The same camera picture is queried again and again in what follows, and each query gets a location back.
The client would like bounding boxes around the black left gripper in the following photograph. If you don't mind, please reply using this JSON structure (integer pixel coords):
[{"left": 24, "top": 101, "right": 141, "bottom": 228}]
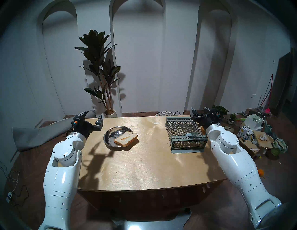
[{"left": 72, "top": 111, "right": 104, "bottom": 139}]

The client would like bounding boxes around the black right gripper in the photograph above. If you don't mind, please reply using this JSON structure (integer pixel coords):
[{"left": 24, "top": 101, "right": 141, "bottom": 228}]
[{"left": 190, "top": 107, "right": 222, "bottom": 127}]

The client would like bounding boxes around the round metal plate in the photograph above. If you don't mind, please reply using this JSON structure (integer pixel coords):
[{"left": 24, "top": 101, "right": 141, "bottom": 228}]
[{"left": 103, "top": 126, "right": 133, "bottom": 149}]

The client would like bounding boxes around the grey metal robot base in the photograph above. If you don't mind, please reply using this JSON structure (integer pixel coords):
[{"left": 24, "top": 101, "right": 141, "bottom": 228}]
[{"left": 111, "top": 209, "right": 192, "bottom": 230}]

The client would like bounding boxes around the slice of white bread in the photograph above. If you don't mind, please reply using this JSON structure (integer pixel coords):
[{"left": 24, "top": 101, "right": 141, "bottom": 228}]
[{"left": 114, "top": 131, "right": 138, "bottom": 147}]

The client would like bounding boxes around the grey rack with metal bars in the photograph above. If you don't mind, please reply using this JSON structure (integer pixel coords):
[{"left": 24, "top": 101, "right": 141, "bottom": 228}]
[{"left": 165, "top": 117, "right": 208, "bottom": 154}]

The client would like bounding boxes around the small bushy potted plant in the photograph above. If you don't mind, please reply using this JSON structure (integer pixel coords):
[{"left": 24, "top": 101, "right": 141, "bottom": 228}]
[{"left": 212, "top": 105, "right": 229, "bottom": 116}]

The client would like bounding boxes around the white printed carton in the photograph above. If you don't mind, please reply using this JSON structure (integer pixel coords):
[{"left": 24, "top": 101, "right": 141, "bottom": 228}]
[{"left": 237, "top": 126, "right": 252, "bottom": 141}]

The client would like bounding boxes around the white square box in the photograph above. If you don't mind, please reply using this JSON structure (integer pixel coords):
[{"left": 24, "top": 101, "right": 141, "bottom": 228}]
[{"left": 244, "top": 114, "right": 265, "bottom": 131}]

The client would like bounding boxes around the rolled grey mat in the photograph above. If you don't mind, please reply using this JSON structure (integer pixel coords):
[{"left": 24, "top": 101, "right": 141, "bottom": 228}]
[{"left": 12, "top": 110, "right": 96, "bottom": 152}]

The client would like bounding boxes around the brown cardboard box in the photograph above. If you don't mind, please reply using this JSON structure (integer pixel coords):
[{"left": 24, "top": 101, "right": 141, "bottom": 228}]
[{"left": 239, "top": 137, "right": 260, "bottom": 158}]

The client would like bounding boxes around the tall potted plant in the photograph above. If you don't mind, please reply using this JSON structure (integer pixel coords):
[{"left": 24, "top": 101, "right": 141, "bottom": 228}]
[{"left": 74, "top": 29, "right": 121, "bottom": 118}]

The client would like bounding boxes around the wooden cutting board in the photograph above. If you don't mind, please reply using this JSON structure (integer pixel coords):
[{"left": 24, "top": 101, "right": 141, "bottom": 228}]
[{"left": 253, "top": 130, "right": 274, "bottom": 149}]

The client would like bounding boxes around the dark door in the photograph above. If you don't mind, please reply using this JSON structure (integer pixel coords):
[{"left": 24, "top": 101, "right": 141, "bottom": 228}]
[{"left": 270, "top": 48, "right": 297, "bottom": 116}]

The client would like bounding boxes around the red handled broom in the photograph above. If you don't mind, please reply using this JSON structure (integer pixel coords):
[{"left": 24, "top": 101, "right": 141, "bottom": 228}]
[{"left": 259, "top": 74, "right": 274, "bottom": 114}]

